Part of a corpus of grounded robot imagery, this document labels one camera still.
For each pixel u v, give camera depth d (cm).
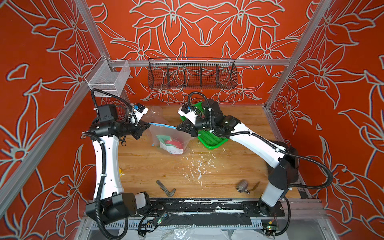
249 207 73
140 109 58
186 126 63
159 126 68
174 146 77
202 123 62
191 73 98
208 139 98
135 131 60
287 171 42
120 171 85
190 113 60
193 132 61
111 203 36
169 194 77
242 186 76
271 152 46
